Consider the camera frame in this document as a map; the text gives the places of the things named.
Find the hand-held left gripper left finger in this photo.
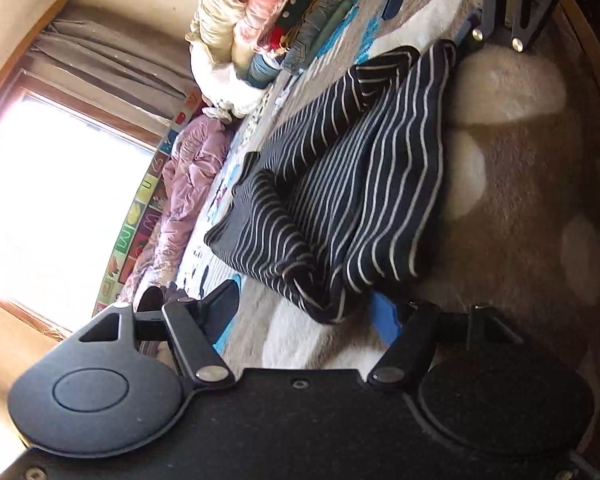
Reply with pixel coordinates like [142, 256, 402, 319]
[79, 279, 242, 390]

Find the salmon pink quilt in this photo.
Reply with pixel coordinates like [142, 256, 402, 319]
[232, 0, 321, 51]

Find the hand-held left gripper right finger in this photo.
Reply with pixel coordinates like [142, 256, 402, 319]
[368, 291, 526, 391]

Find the cartoon printed blanket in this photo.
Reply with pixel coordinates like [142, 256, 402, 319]
[170, 0, 600, 411]

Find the black white-striped shirt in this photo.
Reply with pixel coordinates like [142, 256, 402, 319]
[204, 40, 458, 325]

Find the pile of folded clothes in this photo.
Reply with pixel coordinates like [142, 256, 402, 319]
[245, 0, 353, 88]

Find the cream quilt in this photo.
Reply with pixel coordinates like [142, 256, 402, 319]
[185, 0, 261, 63]

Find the colourful alphabet foam mat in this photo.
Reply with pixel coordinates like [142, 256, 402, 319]
[92, 87, 203, 318]

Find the right stack of folded clothes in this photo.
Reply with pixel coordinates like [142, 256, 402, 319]
[280, 0, 353, 76]

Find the black fuzzy garment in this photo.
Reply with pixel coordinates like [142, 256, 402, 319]
[136, 286, 165, 313]

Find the wooden-framed window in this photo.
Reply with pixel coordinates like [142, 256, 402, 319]
[0, 70, 171, 331]

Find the grey curtain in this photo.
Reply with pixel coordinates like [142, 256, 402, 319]
[22, 7, 201, 126]

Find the red green buttoned garment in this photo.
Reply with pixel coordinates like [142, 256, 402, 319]
[267, 0, 321, 53]

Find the white quilt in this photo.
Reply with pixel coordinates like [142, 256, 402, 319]
[187, 42, 276, 118]

